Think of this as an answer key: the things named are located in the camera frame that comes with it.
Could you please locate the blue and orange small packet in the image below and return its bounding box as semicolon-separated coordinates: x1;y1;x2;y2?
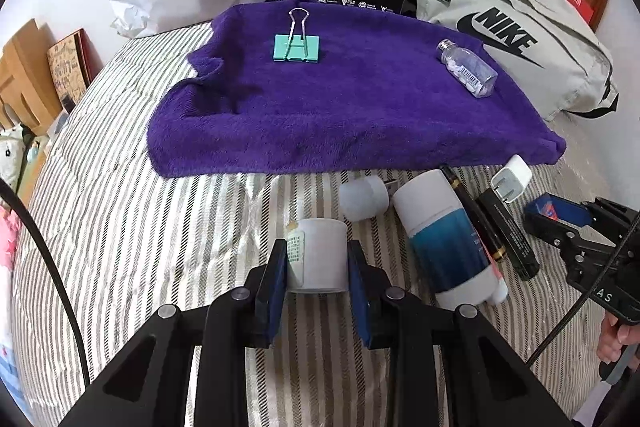
532;199;557;222

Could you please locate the small frosted white bottle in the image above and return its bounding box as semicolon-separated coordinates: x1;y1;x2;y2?
339;175;401;221

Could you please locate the white and blue bottle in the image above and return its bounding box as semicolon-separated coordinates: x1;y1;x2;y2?
392;171;509;310

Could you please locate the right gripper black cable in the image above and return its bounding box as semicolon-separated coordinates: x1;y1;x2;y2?
525;212;640;364

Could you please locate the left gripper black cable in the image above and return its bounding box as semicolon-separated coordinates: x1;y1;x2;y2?
0;179;92;389

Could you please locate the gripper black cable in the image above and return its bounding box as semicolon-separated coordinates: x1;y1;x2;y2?
0;179;92;389
525;212;640;364

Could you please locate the white flowered pillow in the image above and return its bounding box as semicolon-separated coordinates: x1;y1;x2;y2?
0;127;48;208

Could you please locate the person's right hand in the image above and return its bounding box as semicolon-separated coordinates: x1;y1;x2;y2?
597;311;640;365

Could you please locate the teal binder clip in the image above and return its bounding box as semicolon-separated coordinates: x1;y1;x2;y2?
273;8;322;65

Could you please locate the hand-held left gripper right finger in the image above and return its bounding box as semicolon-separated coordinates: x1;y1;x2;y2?
346;238;576;427

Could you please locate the white jar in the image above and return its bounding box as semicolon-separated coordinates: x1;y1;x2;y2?
286;218;349;295

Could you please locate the brown patterned book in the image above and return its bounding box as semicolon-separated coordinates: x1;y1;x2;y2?
46;29;103;112

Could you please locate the pink blanket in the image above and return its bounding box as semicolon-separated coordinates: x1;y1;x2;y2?
0;207;23;368

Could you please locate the clear pill bottle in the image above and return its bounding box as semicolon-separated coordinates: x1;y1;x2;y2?
436;39;499;98

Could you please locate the purple fluffy towel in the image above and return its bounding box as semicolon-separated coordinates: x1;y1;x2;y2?
146;0;567;180

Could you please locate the wooden headboard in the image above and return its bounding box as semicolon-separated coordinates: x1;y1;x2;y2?
0;19;63;130

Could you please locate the white charger plug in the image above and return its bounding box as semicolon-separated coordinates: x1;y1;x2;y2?
491;154;532;206

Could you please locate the black rectangular case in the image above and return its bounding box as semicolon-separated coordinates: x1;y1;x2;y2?
474;188;541;282

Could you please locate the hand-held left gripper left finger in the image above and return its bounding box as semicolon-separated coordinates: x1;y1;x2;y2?
60;238;291;427

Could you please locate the striped bed sheet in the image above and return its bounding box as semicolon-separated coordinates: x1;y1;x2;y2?
10;19;640;427

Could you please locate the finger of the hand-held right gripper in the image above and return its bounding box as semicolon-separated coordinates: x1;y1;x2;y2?
523;202;598;260
545;193;640;234

